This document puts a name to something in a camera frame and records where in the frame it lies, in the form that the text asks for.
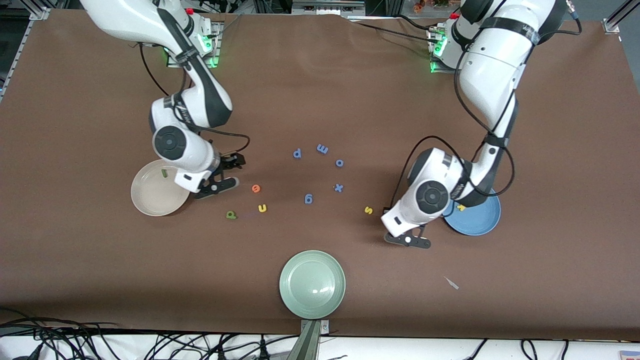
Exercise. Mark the beige round plate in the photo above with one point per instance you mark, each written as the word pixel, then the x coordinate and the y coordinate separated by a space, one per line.
pixel 155 197

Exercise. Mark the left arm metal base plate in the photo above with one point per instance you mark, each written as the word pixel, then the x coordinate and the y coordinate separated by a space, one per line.
pixel 440 70

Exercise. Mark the green foam letter p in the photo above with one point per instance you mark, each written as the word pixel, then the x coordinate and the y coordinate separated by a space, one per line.
pixel 231 215

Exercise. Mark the grey metal box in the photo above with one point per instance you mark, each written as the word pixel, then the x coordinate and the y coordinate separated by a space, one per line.
pixel 327 6

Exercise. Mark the blue foam letter x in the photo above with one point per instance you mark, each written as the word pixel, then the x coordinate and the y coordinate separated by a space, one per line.
pixel 339 188

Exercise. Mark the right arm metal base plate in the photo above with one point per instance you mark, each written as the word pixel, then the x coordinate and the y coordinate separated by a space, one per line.
pixel 217 55

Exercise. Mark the brown table cover sheet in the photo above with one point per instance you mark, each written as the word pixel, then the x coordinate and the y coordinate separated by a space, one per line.
pixel 350 100

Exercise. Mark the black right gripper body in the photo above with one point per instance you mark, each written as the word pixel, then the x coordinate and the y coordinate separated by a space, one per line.
pixel 229 163

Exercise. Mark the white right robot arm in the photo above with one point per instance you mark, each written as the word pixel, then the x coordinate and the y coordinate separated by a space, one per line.
pixel 125 15

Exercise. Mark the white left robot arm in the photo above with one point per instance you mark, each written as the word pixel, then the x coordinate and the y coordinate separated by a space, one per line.
pixel 495 65

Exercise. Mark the blue foam letter p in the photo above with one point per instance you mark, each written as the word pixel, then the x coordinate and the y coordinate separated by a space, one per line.
pixel 297 153

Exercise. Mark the blue foam letter m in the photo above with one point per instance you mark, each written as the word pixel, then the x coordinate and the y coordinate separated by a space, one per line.
pixel 322 149

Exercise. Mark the blue round plate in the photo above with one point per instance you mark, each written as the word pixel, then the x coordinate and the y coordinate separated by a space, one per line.
pixel 475 222

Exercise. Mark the blue foam letter g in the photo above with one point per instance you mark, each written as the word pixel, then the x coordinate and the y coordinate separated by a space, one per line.
pixel 308 199

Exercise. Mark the small white tape scrap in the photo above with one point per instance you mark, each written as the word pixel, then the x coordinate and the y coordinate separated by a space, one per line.
pixel 452 284

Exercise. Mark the aluminium frame profile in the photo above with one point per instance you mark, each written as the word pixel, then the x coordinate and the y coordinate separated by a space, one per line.
pixel 612 24
pixel 40 14

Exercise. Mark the green round plate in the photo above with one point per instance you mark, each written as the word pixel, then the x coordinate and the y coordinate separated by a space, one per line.
pixel 312 285

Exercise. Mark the grey metal camera mount post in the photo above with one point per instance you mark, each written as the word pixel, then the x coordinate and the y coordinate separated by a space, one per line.
pixel 311 345

